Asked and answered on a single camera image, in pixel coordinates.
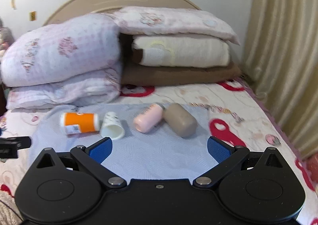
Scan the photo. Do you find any orange paper cup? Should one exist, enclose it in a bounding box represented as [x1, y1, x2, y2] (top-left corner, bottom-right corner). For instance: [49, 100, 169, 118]
[60, 112, 100, 135]

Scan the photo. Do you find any white paper cup green print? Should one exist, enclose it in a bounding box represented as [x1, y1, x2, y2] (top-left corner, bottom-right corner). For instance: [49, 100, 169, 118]
[100, 112, 124, 140]

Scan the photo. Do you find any taupe tumbler bottle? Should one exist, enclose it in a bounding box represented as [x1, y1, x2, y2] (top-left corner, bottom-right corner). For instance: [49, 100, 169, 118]
[163, 103, 198, 137]

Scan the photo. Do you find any light blue patterned cloth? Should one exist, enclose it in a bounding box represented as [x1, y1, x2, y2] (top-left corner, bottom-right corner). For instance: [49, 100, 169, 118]
[27, 104, 218, 182]

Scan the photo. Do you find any pink tumbler bottle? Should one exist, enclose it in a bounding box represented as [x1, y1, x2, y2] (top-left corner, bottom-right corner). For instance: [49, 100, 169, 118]
[133, 103, 164, 133]

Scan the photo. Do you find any brown folded blanket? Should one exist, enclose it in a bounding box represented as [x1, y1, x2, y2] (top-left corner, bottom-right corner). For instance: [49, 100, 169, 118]
[121, 62, 241, 86]

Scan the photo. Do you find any folded pink checkered quilt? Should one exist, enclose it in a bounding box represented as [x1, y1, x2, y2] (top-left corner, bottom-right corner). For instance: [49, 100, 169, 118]
[1, 14, 122, 110]

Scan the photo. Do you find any grey plush toy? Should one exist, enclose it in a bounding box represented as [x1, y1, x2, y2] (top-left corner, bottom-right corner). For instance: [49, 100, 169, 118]
[0, 19, 15, 59]

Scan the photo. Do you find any beige striped curtain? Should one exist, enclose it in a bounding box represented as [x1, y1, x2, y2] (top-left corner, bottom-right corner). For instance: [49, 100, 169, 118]
[242, 0, 317, 158]

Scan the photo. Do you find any cream folded blanket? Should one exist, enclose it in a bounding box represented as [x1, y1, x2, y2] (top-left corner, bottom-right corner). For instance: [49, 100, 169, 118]
[132, 34, 230, 69]

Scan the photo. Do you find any pink cartoon pillow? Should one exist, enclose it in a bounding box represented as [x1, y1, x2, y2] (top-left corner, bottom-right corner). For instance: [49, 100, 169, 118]
[113, 6, 240, 45]

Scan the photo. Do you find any beige wooden headboard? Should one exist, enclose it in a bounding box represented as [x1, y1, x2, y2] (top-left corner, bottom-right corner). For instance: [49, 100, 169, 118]
[43, 0, 199, 25]

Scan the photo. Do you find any yellow wall sticker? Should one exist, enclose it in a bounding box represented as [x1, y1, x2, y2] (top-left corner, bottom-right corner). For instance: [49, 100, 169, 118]
[29, 11, 37, 21]

